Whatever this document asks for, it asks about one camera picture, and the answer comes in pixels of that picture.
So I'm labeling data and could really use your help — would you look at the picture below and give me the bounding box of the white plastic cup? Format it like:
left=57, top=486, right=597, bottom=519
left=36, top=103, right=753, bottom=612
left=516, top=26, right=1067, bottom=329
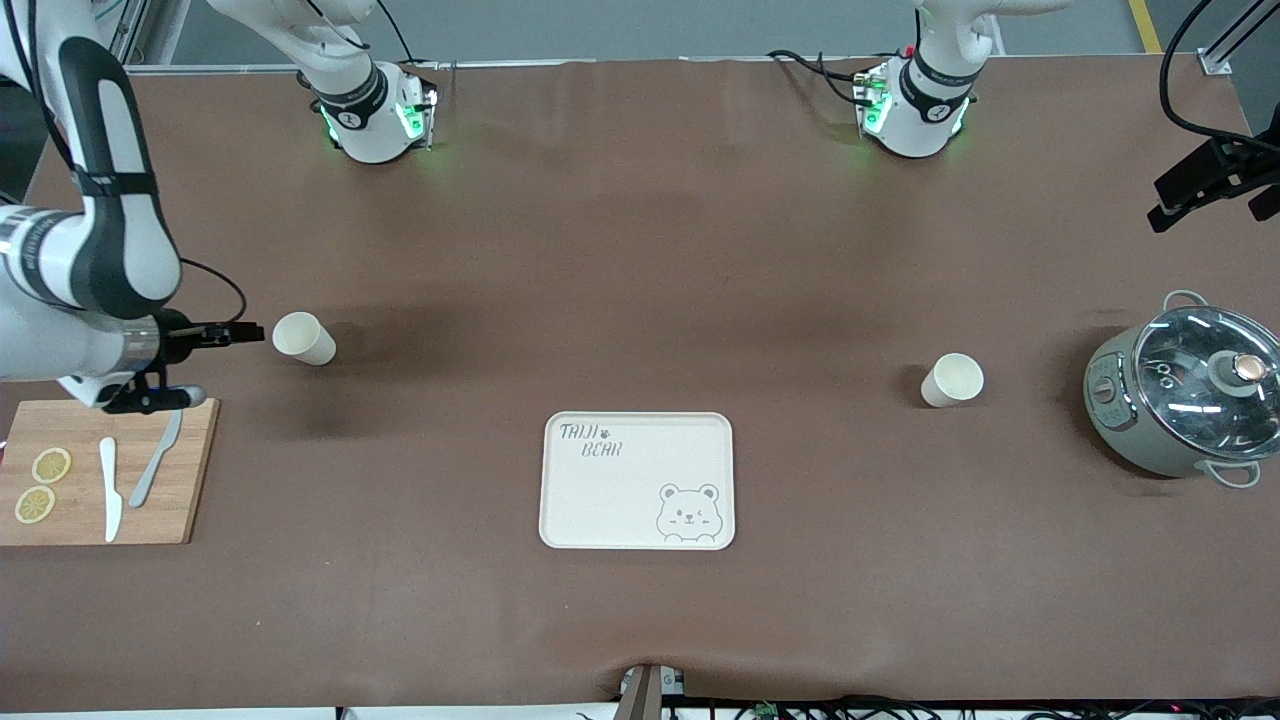
left=920, top=352, right=985, bottom=409
left=272, top=311, right=337, bottom=366

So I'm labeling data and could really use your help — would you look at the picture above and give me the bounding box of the grey plastic knife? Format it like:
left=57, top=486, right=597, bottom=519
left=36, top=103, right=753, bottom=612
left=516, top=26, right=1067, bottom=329
left=128, top=410, right=184, bottom=509

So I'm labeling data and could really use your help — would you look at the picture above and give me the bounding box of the wooden cutting board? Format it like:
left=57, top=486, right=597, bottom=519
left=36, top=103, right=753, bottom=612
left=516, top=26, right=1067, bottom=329
left=0, top=398, right=221, bottom=547

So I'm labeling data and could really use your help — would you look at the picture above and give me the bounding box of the white plastic knife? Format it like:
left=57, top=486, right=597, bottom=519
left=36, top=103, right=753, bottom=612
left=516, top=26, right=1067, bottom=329
left=98, top=437, right=124, bottom=543

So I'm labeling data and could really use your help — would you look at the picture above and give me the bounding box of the glass pot lid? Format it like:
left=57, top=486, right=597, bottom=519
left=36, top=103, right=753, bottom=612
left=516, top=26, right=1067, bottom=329
left=1133, top=305, right=1280, bottom=461

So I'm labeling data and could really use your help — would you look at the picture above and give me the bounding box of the brown table mat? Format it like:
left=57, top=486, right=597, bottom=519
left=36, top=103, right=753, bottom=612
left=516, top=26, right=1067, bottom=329
left=0, top=55, right=1280, bottom=714

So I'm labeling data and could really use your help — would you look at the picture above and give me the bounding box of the cream tray with bear print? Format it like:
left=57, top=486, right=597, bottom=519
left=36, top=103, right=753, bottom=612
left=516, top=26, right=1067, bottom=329
left=539, top=411, right=736, bottom=551

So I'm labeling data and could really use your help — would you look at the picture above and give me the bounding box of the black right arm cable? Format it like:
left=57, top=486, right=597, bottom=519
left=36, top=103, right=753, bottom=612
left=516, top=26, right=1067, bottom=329
left=0, top=0, right=249, bottom=326

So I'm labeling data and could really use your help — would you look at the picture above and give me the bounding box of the aluminium frame profile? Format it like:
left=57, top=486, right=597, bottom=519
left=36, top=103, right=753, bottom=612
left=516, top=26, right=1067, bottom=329
left=1198, top=0, right=1280, bottom=77
left=95, top=0, right=191, bottom=76

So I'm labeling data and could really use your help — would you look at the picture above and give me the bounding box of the black base power cable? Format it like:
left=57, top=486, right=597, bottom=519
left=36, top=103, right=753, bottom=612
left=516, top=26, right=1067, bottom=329
left=766, top=47, right=883, bottom=107

